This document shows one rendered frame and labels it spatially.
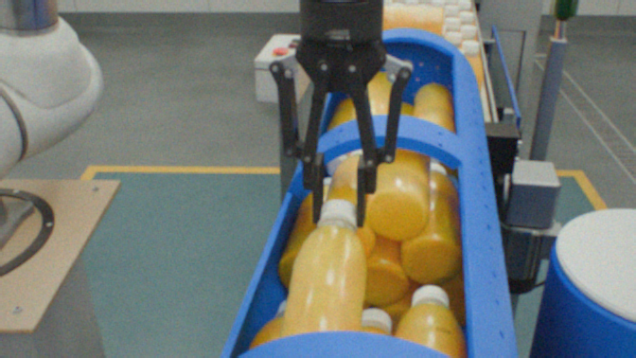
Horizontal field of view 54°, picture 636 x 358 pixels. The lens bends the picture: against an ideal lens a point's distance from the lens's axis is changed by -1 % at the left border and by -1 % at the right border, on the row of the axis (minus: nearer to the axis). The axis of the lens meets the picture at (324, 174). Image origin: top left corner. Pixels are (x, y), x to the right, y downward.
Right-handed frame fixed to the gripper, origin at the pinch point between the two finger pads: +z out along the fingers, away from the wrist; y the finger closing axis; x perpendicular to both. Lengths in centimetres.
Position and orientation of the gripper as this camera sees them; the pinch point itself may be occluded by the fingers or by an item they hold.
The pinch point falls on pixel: (340, 191)
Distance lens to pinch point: 65.5
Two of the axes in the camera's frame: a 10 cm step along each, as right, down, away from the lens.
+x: 1.5, -4.8, 8.7
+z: 0.0, 8.8, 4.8
